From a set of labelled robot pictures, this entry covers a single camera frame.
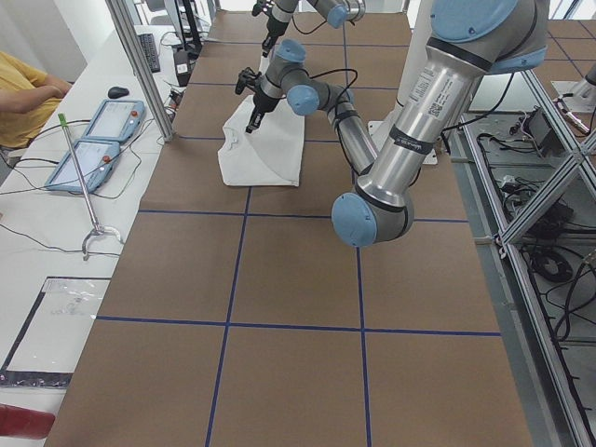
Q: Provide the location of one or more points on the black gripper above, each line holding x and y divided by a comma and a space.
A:
260, 102
271, 33

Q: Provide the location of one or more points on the white long-sleeve printed shirt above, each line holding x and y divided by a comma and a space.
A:
269, 156

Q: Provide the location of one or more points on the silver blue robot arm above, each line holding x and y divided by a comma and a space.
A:
321, 9
468, 40

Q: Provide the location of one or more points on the black keyboard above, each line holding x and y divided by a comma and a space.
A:
149, 51

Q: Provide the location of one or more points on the upper blue teach pendant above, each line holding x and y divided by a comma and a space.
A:
115, 121

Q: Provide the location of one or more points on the blue teach pendant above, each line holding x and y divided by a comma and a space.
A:
96, 160
115, 121

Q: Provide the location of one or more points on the black computer mouse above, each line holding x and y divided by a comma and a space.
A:
117, 92

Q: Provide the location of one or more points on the lower blue teach pendant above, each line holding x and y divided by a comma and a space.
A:
96, 160

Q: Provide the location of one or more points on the metal reacher grabber tool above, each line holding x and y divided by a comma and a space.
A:
97, 229

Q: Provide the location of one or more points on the person in yellow shirt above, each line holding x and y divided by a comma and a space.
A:
29, 97

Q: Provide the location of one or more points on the plastic bag with paper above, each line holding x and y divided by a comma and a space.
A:
51, 339

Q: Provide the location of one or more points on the red cylinder object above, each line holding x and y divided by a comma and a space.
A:
23, 423

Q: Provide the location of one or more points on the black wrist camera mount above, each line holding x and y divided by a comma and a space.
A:
247, 78
262, 7

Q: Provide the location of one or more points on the grey aluminium frame post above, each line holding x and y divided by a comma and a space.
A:
130, 43

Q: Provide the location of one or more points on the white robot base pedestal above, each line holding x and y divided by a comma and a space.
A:
429, 97

